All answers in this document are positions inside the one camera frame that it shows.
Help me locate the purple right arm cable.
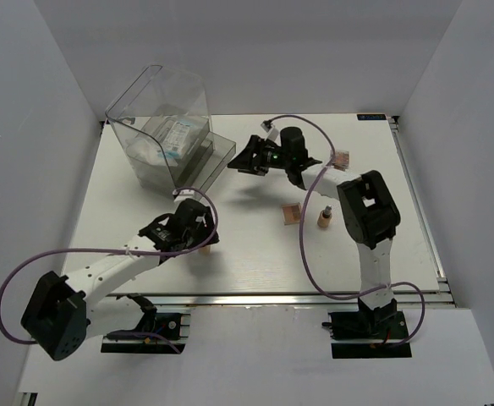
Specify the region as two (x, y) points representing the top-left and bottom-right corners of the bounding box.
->
(267, 114), (426, 348)

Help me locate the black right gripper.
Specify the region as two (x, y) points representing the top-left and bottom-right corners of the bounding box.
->
(228, 134), (292, 176)

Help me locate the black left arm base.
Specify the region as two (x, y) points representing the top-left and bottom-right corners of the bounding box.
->
(101, 294), (191, 355)

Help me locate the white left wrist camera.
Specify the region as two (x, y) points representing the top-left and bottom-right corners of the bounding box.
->
(173, 189), (196, 203)

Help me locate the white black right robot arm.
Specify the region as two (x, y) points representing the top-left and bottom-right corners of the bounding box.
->
(228, 121), (401, 337)

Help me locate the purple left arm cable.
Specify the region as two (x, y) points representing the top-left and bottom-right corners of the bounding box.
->
(0, 188), (219, 354)

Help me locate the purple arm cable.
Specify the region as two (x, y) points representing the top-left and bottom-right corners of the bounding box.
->
(267, 114), (426, 348)
(0, 188), (219, 354)

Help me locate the four-pan brown eyeshadow palette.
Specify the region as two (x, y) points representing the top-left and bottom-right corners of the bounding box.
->
(282, 203), (301, 225)

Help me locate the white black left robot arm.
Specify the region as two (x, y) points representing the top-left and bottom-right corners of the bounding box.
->
(21, 198), (219, 361)

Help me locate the black XDOF label sticker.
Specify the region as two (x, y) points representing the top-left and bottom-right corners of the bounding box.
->
(356, 113), (387, 121)

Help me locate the clear acrylic drawer organizer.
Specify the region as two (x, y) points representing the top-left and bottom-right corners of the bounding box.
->
(105, 64), (236, 195)

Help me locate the square black-cap foundation bottle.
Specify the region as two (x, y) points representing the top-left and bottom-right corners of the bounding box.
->
(200, 245), (211, 255)

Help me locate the round-cap foundation bottle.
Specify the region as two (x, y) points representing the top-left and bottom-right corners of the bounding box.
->
(317, 206), (332, 229)

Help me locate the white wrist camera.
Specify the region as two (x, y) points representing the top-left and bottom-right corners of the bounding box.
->
(173, 189), (196, 203)
(261, 120), (279, 141)

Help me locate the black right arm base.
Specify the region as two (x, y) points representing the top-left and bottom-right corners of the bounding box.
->
(321, 299), (412, 359)

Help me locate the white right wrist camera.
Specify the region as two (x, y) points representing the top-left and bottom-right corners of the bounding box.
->
(261, 120), (279, 141)

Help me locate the white cotton pad pack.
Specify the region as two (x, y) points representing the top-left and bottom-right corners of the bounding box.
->
(125, 139), (178, 167)
(162, 122), (190, 157)

